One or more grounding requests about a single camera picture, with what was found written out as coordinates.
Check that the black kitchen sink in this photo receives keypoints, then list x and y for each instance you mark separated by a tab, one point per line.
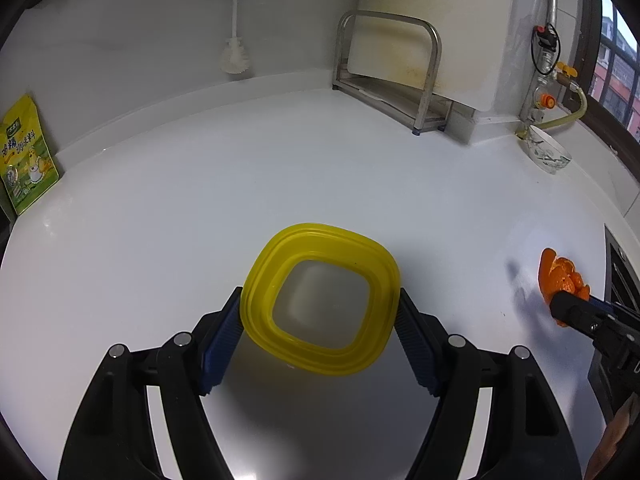
616	270

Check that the dark framed window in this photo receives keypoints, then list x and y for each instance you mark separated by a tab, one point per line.
612	60

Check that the white patterned bowl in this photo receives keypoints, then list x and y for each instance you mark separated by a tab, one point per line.
547	152

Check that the orange peel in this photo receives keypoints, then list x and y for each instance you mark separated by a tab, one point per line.
555	275

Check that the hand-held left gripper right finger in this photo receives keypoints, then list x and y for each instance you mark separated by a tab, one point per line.
417	347

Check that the person's right hand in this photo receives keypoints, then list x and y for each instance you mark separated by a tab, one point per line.
607	442

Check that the red black gas regulator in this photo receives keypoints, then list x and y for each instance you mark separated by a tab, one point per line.
545	36

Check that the yellow rimmed plastic lid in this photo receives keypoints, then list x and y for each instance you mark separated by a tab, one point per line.
260	280

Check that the white cutting board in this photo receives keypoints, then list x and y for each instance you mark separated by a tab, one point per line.
450	20

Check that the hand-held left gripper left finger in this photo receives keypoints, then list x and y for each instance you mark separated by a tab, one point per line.
222	342

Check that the white bottle brush blue sponge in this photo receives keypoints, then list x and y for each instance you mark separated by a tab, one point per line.
234	55

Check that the yellow green seasoning pouch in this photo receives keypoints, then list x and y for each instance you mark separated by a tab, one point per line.
27	160

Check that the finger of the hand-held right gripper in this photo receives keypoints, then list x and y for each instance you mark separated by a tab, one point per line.
622	312
575	312

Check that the orange gas valve cap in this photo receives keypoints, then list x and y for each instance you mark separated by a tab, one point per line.
546	101

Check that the steel cutting board rack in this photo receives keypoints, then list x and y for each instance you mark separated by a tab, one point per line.
425	100

